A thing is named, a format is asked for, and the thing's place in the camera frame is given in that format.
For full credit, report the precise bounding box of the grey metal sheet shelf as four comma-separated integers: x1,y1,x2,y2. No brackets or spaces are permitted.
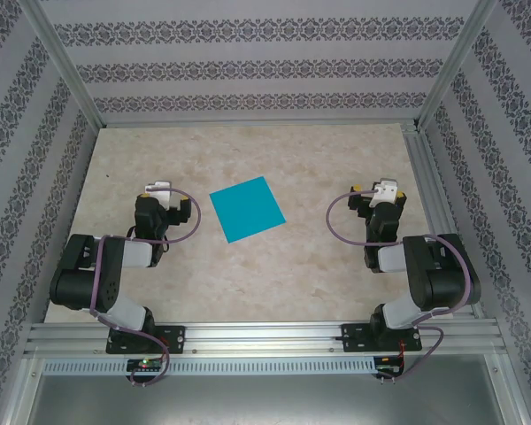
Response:
26,353,521,425

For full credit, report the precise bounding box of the aluminium side rail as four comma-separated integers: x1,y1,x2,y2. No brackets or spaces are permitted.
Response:
402,123,486,320

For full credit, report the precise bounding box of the thin aluminium cross rail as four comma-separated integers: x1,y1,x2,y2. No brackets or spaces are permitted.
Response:
99,118,421,129

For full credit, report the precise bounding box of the slotted grey cable duct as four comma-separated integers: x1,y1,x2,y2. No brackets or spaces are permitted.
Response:
42,357,377,376

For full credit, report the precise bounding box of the long aluminium mounting rail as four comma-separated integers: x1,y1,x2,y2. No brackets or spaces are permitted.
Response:
24,321,508,359

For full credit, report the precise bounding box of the aluminium frame beam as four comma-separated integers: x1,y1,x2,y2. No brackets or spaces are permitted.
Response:
486,353,531,425
0,357,43,425

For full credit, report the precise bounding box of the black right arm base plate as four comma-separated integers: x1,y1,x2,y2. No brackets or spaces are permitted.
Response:
341,322,424,354

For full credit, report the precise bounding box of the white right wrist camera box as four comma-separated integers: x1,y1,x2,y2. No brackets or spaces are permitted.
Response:
369,177,399,209

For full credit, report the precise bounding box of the aluminium frame post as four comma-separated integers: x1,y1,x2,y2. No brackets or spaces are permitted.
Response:
418,0,501,129
15,0,105,129

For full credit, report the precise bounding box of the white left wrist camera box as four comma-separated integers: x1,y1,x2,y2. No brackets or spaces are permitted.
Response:
146,180,181,209

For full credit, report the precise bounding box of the blue paper sheet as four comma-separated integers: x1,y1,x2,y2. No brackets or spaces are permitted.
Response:
209,175,288,244

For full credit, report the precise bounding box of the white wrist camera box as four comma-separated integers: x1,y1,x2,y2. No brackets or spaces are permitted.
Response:
369,177,399,209
146,180,181,209

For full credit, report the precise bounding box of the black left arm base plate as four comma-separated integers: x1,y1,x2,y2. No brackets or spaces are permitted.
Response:
105,325,187,355

